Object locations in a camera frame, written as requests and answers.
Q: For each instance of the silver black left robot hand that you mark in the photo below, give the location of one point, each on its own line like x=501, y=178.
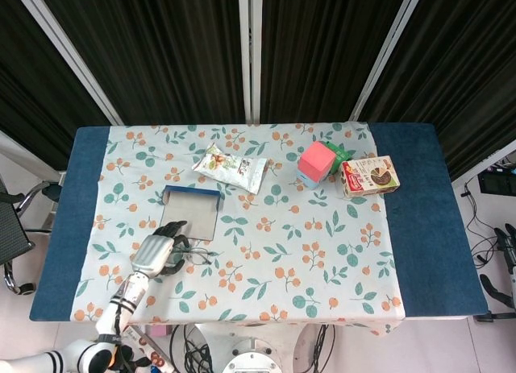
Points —
x=151, y=250

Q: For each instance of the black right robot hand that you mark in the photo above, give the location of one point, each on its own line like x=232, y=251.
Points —
x=508, y=244

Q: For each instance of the thin black eyeglasses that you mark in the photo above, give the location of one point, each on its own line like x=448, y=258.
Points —
x=200, y=255

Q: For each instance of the grey tray blue rim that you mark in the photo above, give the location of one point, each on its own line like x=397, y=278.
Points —
x=193, y=216

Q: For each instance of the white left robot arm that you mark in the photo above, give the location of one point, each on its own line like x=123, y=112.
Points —
x=106, y=314

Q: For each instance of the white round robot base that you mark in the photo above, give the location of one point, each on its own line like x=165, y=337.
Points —
x=250, y=357

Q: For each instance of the pink rectangular block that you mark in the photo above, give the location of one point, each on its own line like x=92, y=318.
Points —
x=157, y=331

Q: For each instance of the cookie box with brown print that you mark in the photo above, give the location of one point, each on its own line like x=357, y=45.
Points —
x=369, y=175

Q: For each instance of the black floor bar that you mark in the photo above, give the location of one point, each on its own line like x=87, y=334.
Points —
x=496, y=316

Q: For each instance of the blue felt table cover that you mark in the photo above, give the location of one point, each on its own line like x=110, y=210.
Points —
x=423, y=228

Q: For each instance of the yellow plush toy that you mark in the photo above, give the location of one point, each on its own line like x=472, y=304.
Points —
x=116, y=355

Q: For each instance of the red white printed package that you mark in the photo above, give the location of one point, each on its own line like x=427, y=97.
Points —
x=155, y=361

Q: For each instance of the white foil snack bag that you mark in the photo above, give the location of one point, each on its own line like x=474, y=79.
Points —
x=230, y=169

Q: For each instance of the floral fruit print tablecloth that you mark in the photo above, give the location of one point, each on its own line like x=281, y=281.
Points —
x=282, y=228

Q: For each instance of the black mesh office chair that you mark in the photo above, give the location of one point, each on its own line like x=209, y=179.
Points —
x=12, y=228

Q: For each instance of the light blue foam cube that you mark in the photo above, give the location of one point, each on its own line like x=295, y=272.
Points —
x=308, y=182

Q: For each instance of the black pleated curtain panel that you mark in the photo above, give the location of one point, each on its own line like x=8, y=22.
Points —
x=322, y=55
x=161, y=55
x=24, y=87
x=463, y=67

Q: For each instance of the pink foam cube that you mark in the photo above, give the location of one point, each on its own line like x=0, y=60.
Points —
x=316, y=159

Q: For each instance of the green object behind cubes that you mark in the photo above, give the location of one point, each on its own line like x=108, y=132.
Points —
x=340, y=157

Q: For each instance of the white partition post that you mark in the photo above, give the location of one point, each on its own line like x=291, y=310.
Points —
x=68, y=55
x=387, y=55
x=250, y=55

